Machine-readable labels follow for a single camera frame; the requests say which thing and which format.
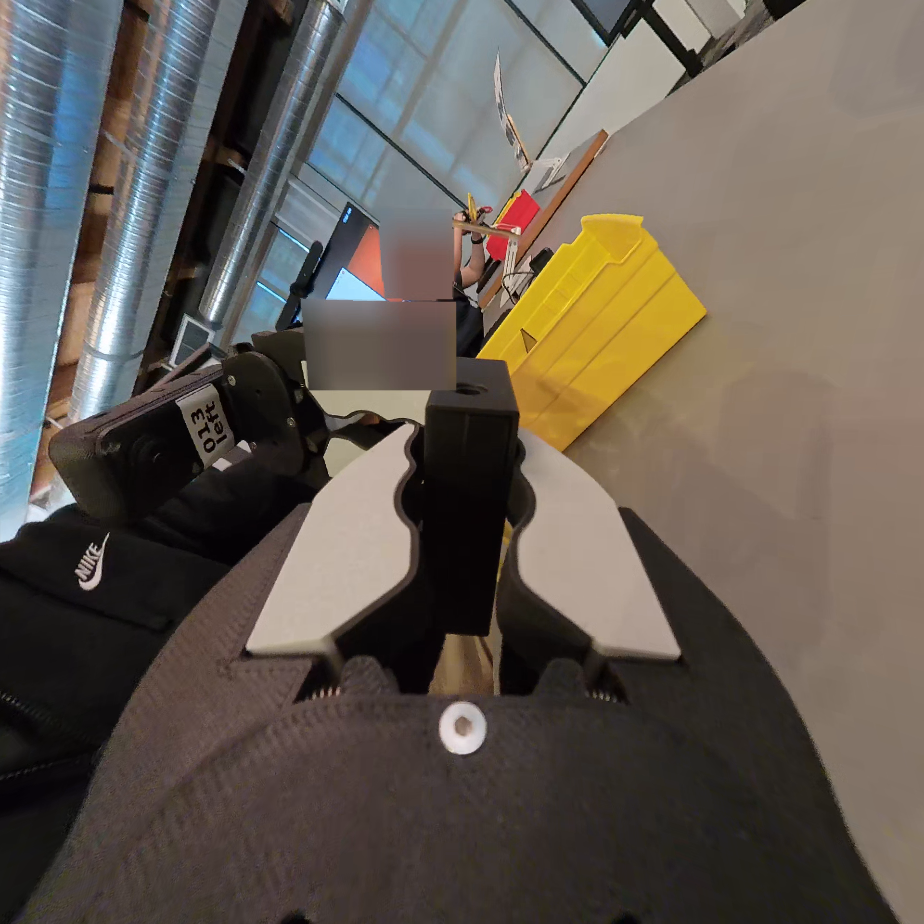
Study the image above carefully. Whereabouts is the person's black jacket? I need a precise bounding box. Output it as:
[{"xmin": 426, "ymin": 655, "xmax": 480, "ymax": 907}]
[{"xmin": 0, "ymin": 498, "xmax": 290, "ymax": 817}]

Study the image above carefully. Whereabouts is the printed sign on white stand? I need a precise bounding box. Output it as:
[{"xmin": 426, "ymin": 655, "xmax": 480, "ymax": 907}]
[{"xmin": 493, "ymin": 51, "xmax": 573, "ymax": 194}]

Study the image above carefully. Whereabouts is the white air vent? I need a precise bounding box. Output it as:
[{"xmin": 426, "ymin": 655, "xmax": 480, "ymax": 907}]
[{"xmin": 171, "ymin": 316, "xmax": 218, "ymax": 369}]

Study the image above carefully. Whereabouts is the red storage bin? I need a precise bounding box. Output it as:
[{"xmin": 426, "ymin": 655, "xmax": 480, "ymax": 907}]
[{"xmin": 485, "ymin": 189, "xmax": 542, "ymax": 262}]

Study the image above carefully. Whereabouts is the yellow storage bin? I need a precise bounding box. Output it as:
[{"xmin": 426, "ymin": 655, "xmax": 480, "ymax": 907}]
[{"xmin": 476, "ymin": 214, "xmax": 708, "ymax": 452}]

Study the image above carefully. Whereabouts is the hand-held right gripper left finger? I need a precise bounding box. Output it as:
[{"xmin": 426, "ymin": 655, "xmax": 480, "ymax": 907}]
[{"xmin": 245, "ymin": 422, "xmax": 436, "ymax": 676}]

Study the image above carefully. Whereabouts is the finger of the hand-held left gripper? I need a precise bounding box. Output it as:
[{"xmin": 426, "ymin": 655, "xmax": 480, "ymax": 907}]
[
  {"xmin": 309, "ymin": 388, "xmax": 428, "ymax": 443},
  {"xmin": 325, "ymin": 424, "xmax": 404, "ymax": 479}
]

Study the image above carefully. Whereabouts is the person's left forearm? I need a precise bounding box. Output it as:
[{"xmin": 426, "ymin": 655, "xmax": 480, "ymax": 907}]
[{"xmin": 137, "ymin": 451, "xmax": 333, "ymax": 550}]

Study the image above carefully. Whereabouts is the silver air duct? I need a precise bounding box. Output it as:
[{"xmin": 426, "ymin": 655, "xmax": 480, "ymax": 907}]
[
  {"xmin": 198, "ymin": 0, "xmax": 376, "ymax": 326},
  {"xmin": 0, "ymin": 0, "xmax": 124, "ymax": 521},
  {"xmin": 72, "ymin": 0, "xmax": 246, "ymax": 420}
]

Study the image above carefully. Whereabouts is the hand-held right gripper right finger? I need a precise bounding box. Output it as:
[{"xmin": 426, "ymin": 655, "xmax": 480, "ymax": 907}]
[{"xmin": 494, "ymin": 432, "xmax": 683, "ymax": 680}]

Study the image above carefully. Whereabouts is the wood-edged table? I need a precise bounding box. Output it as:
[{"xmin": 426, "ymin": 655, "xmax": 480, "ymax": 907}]
[{"xmin": 476, "ymin": 130, "xmax": 609, "ymax": 308}]

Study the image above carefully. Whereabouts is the black ethernet switch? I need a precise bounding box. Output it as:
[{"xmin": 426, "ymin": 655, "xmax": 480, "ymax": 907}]
[{"xmin": 424, "ymin": 359, "xmax": 522, "ymax": 638}]

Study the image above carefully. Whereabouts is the wall monitor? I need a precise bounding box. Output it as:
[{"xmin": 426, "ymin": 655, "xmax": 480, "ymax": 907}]
[{"xmin": 310, "ymin": 202, "xmax": 387, "ymax": 304}]

